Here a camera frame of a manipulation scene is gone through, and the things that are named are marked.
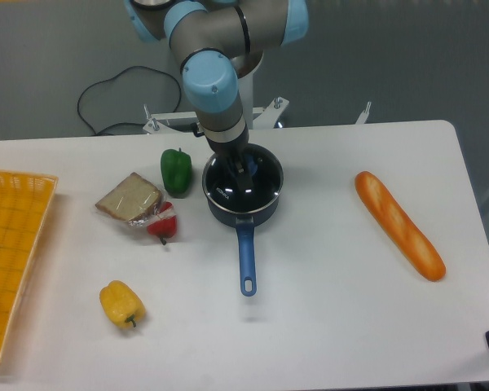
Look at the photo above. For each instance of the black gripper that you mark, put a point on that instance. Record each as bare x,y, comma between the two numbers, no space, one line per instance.
240,168

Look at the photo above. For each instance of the glass lid with blue knob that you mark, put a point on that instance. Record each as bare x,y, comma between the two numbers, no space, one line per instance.
268,181

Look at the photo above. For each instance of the yellow bell pepper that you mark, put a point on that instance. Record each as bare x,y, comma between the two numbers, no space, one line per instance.
121,305

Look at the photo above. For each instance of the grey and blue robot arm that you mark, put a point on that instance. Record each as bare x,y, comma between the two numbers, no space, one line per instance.
204,38

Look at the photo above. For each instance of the green bell pepper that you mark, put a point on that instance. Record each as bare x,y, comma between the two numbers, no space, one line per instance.
176,171

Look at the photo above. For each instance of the red bell pepper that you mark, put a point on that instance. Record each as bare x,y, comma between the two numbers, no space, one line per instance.
166,225

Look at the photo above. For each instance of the wrapped bread slice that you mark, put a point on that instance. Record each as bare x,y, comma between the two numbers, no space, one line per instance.
134,201

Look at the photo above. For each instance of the orange baguette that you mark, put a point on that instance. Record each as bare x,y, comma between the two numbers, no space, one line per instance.
400,228

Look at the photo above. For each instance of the yellow woven basket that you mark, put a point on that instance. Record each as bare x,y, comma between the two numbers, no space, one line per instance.
25,200

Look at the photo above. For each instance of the blue saucepan with handle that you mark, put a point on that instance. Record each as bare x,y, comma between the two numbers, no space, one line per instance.
245,224

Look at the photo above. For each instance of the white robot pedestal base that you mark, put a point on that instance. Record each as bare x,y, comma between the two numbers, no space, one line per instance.
262,118

